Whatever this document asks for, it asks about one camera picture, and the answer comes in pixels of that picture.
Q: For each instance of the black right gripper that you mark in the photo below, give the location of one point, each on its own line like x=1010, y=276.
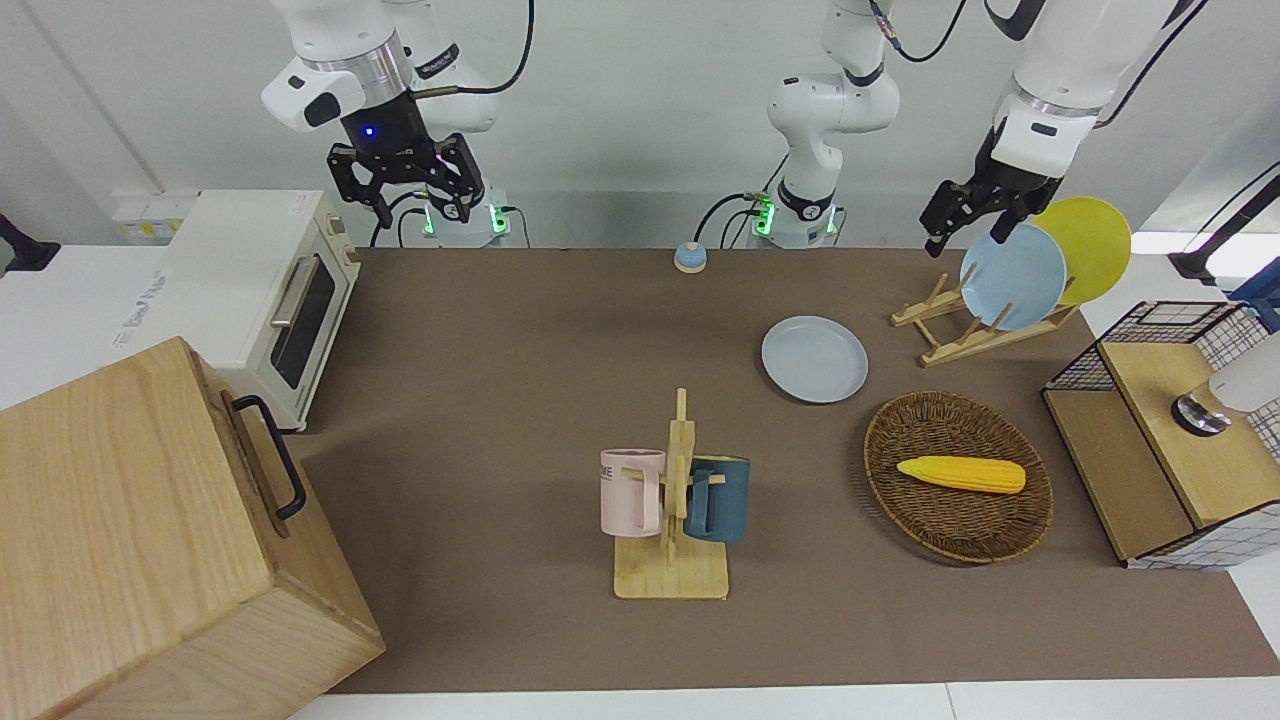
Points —
x=385, y=135

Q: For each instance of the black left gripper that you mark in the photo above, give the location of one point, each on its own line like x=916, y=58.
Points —
x=1005, y=180

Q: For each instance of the gray round plate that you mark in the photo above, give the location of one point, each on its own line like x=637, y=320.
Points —
x=814, y=360

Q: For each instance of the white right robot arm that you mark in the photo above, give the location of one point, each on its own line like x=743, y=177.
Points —
x=330, y=30

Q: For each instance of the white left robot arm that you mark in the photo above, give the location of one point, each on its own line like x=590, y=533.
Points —
x=830, y=100

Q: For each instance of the light blue round plate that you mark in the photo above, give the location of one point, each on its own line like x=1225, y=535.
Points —
x=1012, y=280

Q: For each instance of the yellow round plate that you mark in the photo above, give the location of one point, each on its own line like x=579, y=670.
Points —
x=1095, y=245

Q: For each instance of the wooden plate rack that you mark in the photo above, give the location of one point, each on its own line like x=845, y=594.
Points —
x=960, y=345

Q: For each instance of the white toaster oven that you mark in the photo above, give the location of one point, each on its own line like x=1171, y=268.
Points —
x=235, y=270

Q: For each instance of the yellow corn cob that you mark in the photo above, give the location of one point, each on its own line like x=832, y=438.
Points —
x=962, y=475

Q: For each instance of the brown table mat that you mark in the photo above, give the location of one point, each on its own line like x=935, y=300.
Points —
x=500, y=420

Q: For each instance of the small blue dome bell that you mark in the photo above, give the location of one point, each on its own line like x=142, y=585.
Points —
x=690, y=258

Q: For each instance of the blue object at table edge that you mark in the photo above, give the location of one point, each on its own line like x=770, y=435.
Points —
x=1262, y=295

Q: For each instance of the brown wicker basket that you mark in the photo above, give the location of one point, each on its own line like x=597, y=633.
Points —
x=960, y=525

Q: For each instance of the white cylinder with clear base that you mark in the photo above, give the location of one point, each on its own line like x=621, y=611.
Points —
x=1245, y=385

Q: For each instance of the teal mug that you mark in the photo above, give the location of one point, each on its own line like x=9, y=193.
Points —
x=725, y=500

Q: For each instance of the pink mug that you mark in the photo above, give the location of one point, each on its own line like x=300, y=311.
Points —
x=628, y=495

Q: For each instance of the wooden mug tree stand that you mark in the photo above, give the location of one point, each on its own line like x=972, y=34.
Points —
x=670, y=575

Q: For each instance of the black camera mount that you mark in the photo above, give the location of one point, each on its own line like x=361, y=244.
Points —
x=1210, y=255
x=25, y=250

